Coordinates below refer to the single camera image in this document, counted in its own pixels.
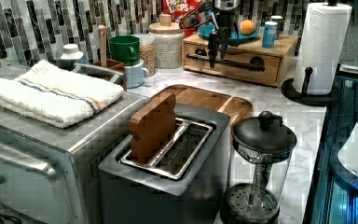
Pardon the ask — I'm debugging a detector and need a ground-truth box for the wooden spoon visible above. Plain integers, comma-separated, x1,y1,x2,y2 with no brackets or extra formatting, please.
98,25,107,67

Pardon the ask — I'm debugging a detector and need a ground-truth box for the blue white salt shaker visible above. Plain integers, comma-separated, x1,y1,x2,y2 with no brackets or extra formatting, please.
262,21,277,49

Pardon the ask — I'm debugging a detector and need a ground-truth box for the wooden toast slice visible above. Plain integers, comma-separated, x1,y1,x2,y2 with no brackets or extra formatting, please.
129,92,176,164

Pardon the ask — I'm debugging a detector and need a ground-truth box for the glass jar of grains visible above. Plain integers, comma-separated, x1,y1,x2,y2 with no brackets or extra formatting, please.
135,34,155,76

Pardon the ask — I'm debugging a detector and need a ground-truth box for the black drawer handle bar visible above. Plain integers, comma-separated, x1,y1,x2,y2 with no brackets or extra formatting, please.
186,48,265,72

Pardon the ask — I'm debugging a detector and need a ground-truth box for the white paper towel roll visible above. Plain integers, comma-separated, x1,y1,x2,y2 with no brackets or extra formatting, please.
294,3,352,95

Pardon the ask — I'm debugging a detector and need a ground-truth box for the green bowl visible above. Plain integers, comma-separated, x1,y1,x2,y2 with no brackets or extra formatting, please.
109,35,140,66

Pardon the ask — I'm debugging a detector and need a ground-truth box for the white striped folded towel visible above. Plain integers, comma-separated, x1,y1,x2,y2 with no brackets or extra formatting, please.
0,60,124,129

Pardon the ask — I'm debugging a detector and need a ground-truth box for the black glass french press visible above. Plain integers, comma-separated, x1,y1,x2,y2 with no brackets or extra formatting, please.
220,111,296,224

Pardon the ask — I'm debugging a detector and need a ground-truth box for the stainless steel toaster oven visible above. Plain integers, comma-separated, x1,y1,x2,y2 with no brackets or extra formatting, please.
0,63,152,224

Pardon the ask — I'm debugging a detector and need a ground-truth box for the ceramic jar with wooden lid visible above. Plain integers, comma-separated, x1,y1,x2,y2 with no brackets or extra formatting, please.
149,14,185,69

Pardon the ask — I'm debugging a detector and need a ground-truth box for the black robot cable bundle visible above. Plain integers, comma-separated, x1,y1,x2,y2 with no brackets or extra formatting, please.
178,1,215,31

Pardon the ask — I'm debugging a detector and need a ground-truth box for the brown wooden utensil holder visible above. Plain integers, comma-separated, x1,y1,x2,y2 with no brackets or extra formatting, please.
105,59,125,73

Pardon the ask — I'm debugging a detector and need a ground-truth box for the white capped bottle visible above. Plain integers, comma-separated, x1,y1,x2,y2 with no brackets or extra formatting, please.
61,44,86,64

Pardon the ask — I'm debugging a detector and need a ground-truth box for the black paper towel holder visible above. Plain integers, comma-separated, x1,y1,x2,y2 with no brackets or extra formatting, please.
281,67,341,107

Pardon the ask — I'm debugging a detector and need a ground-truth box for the light blue mug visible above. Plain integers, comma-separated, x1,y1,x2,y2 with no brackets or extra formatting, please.
125,59,149,89

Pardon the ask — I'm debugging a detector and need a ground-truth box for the wooden serving tray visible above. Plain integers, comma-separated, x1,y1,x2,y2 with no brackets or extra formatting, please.
152,84,253,127

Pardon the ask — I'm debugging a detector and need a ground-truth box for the froot loops cereal box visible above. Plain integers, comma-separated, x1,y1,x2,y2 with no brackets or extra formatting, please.
162,0,201,37

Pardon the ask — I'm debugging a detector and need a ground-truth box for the wooden drawer box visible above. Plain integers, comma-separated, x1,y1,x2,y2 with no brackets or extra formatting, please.
183,34,297,87

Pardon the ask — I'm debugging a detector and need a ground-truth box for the blue plate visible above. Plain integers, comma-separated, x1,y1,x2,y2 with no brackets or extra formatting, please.
198,24,258,45

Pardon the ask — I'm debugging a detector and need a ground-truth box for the dark grey toaster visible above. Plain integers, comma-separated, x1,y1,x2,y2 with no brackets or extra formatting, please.
99,104,230,224

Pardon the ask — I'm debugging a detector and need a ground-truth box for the dark pepper shaker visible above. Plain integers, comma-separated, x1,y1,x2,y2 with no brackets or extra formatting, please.
270,15,283,39

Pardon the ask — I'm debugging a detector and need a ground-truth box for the orange fruit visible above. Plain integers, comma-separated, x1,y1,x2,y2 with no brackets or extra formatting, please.
240,20,255,35

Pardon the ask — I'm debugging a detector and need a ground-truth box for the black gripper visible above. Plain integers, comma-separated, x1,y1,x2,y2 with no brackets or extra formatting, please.
208,0,239,68

